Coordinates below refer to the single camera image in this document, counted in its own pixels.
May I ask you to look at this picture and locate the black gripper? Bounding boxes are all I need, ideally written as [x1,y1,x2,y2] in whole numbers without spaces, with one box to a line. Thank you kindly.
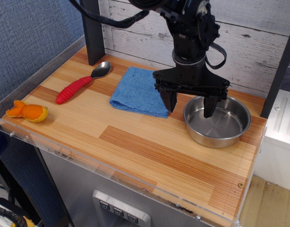
[153,59,230,118]

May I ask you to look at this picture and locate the stainless steel pot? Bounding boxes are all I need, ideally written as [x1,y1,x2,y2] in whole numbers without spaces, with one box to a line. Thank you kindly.
[183,96,251,148]

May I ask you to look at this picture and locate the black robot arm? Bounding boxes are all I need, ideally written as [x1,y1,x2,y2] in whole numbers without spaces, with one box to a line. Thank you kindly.
[130,0,230,118]

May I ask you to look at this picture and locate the blue folded cloth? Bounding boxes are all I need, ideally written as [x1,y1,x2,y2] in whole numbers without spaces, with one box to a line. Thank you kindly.
[109,67,169,118]

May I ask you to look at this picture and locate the clear acrylic table guard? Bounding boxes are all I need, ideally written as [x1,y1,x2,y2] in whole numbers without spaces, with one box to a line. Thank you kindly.
[0,38,266,227]

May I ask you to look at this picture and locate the white ribbed appliance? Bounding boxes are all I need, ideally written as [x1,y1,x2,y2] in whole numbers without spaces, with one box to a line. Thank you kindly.
[254,90,290,190]

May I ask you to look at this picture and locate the silver control panel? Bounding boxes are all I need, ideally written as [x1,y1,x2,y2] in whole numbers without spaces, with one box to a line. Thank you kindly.
[92,190,151,227]

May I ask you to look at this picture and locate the stainless steel cabinet front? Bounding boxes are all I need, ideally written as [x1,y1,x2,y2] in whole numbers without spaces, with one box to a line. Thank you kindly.
[40,150,206,227]

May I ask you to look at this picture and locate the orange plush fish toy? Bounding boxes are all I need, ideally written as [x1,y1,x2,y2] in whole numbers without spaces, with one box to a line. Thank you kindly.
[6,100,48,123]

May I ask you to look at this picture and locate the yellow black object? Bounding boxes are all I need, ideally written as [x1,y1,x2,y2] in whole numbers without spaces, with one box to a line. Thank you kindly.
[0,207,36,227]

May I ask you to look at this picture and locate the red handled metal spoon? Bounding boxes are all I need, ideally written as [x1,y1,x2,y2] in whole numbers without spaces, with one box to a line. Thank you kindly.
[55,61,111,105]

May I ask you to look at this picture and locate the right dark vertical post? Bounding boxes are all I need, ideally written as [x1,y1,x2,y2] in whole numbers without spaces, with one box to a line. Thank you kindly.
[260,35,290,118]

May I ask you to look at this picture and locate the dark vertical post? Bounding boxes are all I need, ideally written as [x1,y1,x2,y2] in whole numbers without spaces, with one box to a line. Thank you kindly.
[79,0,105,65]
[260,35,290,118]

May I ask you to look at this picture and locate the left dark vertical post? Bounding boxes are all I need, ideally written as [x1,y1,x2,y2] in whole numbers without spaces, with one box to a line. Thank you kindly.
[79,0,105,65]

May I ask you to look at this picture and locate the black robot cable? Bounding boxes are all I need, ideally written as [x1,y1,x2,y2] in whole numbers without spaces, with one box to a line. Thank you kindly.
[69,0,228,70]

